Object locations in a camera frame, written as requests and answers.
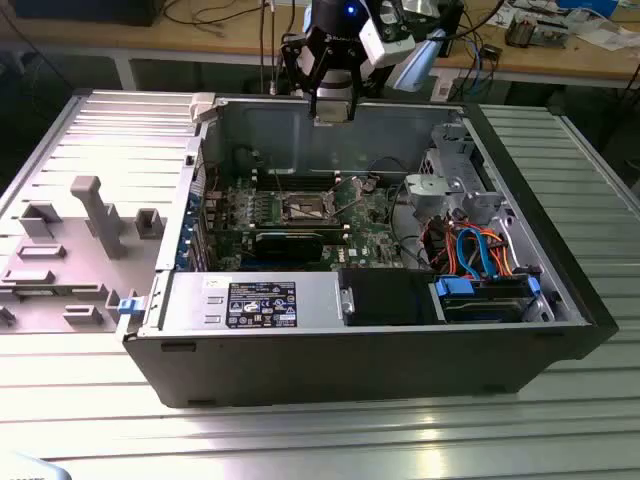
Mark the blue box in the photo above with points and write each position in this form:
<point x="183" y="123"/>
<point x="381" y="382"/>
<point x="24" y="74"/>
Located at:
<point x="590" y="4"/>

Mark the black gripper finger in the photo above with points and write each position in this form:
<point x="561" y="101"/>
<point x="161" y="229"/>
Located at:
<point x="354" y="95"/>
<point x="314" y="100"/>

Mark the CPU socket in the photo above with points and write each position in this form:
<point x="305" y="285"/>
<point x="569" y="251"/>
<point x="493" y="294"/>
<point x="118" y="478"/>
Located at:
<point x="305" y="212"/>

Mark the wooden desk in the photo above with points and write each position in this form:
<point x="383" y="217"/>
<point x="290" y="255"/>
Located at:
<point x="225" y="40"/>

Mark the black PC case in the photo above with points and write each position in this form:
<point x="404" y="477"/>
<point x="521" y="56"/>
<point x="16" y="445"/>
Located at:
<point x="325" y="370"/>

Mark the black upright device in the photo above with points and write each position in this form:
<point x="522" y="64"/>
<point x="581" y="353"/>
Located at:
<point x="452" y="20"/>

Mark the black plastic shroud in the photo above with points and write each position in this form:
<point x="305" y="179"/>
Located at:
<point x="385" y="297"/>

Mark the metal drive cage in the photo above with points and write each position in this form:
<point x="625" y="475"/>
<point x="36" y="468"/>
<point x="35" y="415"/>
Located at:
<point x="450" y="150"/>

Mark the grey parts rack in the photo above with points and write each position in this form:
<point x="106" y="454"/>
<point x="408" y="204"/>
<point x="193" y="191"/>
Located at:
<point x="75" y="300"/>

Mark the white papers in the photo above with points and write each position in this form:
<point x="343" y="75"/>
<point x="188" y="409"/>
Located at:
<point x="605" y="40"/>

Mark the white rounded device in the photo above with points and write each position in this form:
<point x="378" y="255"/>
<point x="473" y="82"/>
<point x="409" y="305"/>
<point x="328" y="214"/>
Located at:
<point x="25" y="470"/>

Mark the silver power supply unit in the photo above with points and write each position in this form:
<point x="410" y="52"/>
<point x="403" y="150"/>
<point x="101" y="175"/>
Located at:
<point x="190" y="300"/>

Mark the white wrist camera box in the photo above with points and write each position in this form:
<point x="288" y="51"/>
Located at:
<point x="380" y="47"/>

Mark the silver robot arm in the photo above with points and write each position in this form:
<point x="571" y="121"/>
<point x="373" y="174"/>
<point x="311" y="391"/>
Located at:
<point x="334" y="92"/>

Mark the silver square CPU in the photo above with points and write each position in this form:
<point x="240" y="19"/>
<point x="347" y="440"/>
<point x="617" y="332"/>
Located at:
<point x="331" y="112"/>

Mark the metal locking lever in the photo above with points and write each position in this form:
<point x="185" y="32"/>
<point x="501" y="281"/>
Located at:
<point x="280" y="185"/>
<point x="347" y="210"/>

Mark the green motherboard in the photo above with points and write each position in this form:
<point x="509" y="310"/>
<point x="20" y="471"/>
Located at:
<point x="372" y="232"/>

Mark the hard disk in blue carrier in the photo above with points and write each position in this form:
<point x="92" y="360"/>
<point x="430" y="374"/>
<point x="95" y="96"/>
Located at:
<point x="480" y="307"/>

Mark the small electronics assembly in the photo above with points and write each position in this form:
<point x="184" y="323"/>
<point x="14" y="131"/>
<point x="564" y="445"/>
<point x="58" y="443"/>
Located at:
<point x="520" y="32"/>

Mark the black equipment box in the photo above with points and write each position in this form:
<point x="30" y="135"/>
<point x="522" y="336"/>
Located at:
<point x="75" y="12"/>

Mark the small black adapter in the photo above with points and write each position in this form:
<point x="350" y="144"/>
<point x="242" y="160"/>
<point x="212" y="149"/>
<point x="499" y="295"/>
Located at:
<point x="491" y="52"/>

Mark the blue case latch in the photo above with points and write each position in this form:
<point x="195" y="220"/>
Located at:
<point x="130" y="306"/>

